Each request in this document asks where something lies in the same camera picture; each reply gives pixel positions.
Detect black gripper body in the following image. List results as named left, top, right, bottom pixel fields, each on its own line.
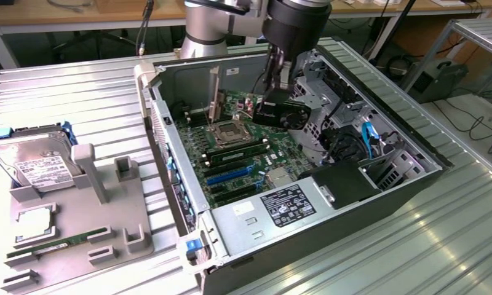
left=262, top=0, right=331, bottom=62

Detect graphics card with black fan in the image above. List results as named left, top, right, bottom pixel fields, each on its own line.
left=208, top=65, right=314, bottom=132

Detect silver disk bay cage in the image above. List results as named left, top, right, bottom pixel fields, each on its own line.
left=288, top=52, right=380, bottom=162

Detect green motherboard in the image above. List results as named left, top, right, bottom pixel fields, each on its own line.
left=174, top=101, right=316, bottom=208

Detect CPU socket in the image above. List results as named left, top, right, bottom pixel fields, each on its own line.
left=207, top=121, right=250, bottom=148

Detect green RAM stick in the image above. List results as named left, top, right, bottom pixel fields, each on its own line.
left=6, top=227, right=108, bottom=259
left=208, top=144, right=268, bottom=164

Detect long black expansion slot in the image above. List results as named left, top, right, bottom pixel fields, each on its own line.
left=204, top=162, right=251, bottom=178

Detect silver chipset heatsink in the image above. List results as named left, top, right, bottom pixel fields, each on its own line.
left=266, top=168, right=299, bottom=189

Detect black expansion slot blue latch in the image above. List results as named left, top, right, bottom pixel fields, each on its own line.
left=211, top=183, right=260, bottom=197

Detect black plastic shroud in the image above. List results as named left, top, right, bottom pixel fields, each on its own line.
left=310, top=159, right=383, bottom=211

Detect aluminium slatted side table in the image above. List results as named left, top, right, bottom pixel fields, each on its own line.
left=402, top=18, right=492, bottom=93

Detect black tripod legs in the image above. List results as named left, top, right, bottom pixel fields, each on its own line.
left=51, top=29, right=143, bottom=61

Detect silver power supply unit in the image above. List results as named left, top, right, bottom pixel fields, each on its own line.
left=210, top=176, right=384, bottom=258

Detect open black PC case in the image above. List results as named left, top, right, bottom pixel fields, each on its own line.
left=134, top=44, right=455, bottom=295

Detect blue case latch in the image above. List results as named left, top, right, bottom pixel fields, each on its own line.
left=184, top=239, right=202, bottom=256

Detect silver hard disk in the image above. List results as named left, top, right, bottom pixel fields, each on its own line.
left=0, top=132, right=86, bottom=193

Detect grey parts rack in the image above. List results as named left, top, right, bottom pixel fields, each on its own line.
left=0, top=143, right=156, bottom=293

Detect silver CPU chip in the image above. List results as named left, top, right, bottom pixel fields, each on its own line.
left=15, top=210, right=55, bottom=239

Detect black power wire bundle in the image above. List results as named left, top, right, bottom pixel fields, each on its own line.
left=322, top=125, right=372, bottom=163

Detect black coiled cable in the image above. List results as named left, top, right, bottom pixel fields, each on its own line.
left=387, top=55, right=412, bottom=77

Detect blue SATA wire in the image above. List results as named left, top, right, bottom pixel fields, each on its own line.
left=363, top=121, right=380, bottom=160

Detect black dangling cable with plug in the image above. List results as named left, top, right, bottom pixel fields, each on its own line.
left=138, top=0, right=155, bottom=57

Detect grey floor unit with handle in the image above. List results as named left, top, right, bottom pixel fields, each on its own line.
left=404, top=60, right=471, bottom=104

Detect silver perforated bracket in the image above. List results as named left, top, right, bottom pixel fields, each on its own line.
left=360, top=147, right=442, bottom=191

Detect grey cable on desk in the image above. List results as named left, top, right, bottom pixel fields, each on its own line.
left=47, top=0, right=94, bottom=13

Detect wooden desk white frame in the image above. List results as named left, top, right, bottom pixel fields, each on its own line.
left=0, top=0, right=492, bottom=70

